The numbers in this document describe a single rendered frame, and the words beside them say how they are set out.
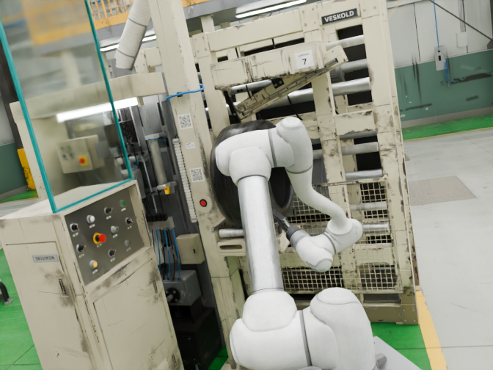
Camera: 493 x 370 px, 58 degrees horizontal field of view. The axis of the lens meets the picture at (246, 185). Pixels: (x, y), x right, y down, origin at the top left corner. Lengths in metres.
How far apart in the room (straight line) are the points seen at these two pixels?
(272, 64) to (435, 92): 9.11
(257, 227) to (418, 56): 10.18
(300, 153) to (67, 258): 1.10
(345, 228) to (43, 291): 1.36
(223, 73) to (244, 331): 1.60
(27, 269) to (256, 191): 1.22
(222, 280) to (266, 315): 1.31
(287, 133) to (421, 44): 10.02
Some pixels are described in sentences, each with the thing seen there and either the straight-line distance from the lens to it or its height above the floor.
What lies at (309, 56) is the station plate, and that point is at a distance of 2.40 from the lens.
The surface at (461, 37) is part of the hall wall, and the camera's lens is 11.47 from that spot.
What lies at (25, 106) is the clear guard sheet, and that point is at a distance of 1.99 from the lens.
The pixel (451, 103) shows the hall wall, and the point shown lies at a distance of 11.47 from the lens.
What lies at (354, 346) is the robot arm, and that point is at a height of 0.90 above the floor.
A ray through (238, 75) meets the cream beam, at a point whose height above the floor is 1.69.
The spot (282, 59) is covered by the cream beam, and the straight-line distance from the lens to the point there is 2.43.
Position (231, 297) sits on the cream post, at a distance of 2.62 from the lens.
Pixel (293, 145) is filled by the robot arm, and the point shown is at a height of 1.41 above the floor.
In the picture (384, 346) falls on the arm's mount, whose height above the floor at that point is 0.74.
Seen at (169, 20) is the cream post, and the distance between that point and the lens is 2.40.
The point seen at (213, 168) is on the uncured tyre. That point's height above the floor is 1.27.
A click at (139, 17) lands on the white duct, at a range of 2.84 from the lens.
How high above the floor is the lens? 1.61
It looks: 12 degrees down
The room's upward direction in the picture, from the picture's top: 11 degrees counter-clockwise
